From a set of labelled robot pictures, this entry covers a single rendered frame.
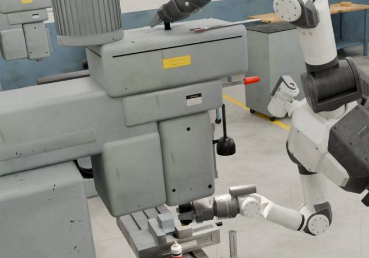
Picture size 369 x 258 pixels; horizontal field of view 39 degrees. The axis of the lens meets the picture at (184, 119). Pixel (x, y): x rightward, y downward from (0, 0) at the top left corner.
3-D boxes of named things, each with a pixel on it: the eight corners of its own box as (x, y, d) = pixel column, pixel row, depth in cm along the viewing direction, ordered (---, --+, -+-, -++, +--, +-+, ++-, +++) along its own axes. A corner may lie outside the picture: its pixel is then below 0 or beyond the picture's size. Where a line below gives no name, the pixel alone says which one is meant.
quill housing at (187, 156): (195, 175, 197) (188, 94, 187) (219, 197, 178) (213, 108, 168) (147, 188, 190) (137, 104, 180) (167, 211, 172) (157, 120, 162)
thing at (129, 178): (145, 178, 191) (137, 111, 183) (168, 205, 170) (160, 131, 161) (94, 191, 185) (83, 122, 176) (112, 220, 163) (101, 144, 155)
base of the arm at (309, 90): (367, 106, 149) (352, 81, 158) (364, 73, 141) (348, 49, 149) (316, 122, 151) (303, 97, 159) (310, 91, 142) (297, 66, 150)
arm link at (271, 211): (233, 203, 195) (264, 214, 197) (238, 211, 186) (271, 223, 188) (239, 187, 194) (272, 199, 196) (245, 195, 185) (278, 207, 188)
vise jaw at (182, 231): (180, 219, 224) (179, 211, 223) (193, 235, 211) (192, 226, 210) (167, 222, 223) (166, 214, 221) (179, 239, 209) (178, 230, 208)
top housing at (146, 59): (216, 60, 190) (212, 15, 185) (251, 73, 167) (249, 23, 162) (89, 82, 174) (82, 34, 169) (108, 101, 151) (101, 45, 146)
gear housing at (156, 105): (194, 91, 189) (192, 65, 186) (224, 108, 168) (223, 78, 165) (105, 109, 178) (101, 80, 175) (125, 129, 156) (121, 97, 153)
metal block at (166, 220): (170, 224, 218) (169, 211, 216) (175, 230, 213) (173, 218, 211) (158, 227, 216) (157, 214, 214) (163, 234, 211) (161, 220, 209)
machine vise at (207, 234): (207, 226, 230) (205, 204, 227) (221, 243, 217) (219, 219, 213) (130, 247, 220) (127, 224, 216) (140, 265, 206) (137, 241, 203)
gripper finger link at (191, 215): (177, 212, 184) (194, 209, 185) (178, 220, 185) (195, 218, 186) (178, 214, 183) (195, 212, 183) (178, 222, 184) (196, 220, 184)
